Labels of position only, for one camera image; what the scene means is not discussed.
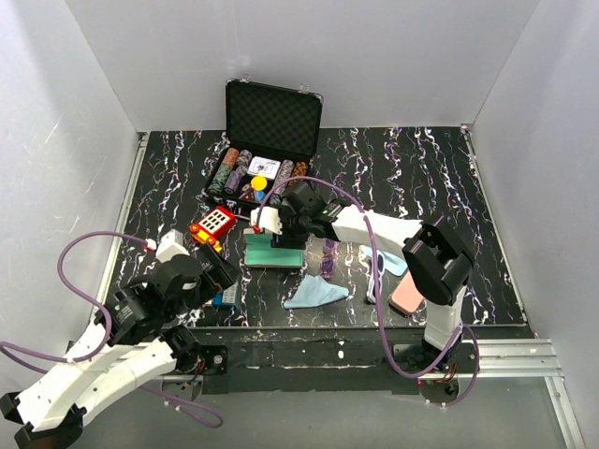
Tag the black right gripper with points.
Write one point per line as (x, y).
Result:
(285, 240)

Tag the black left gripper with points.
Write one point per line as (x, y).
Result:
(222, 275)

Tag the grey glasses case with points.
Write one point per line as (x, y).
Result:
(259, 254)

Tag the light blue cleaning cloth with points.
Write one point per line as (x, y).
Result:
(313, 292)

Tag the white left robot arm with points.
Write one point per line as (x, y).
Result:
(128, 344)

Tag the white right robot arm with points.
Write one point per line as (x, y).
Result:
(439, 261)

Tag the purple translucent sunglasses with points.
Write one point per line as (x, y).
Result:
(328, 259)

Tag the light blue cloth under sunglasses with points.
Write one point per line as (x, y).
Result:
(388, 262)

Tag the blue grey brick block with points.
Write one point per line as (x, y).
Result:
(227, 298)

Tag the red yellow toy bus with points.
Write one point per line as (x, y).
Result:
(212, 227)

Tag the yellow dealer button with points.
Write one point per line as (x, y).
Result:
(259, 183)

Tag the white card deck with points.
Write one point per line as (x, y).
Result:
(264, 167)

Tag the black poker chip case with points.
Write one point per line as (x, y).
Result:
(271, 122)

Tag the pink glasses case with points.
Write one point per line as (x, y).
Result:
(406, 298)

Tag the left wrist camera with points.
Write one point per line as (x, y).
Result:
(172, 243)

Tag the white frame sunglasses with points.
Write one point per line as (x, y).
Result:
(375, 284)

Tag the aluminium front rail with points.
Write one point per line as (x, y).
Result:
(342, 394)

